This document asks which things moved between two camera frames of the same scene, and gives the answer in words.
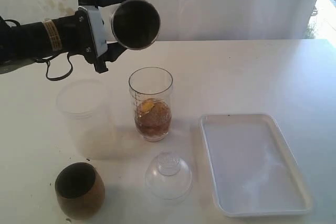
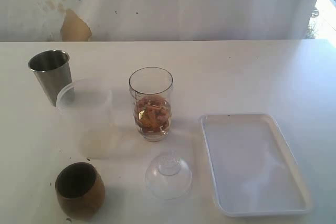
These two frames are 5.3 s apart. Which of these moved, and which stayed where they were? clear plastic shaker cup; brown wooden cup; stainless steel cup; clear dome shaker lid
Moved: stainless steel cup
Stayed: clear dome shaker lid; brown wooden cup; clear plastic shaker cup
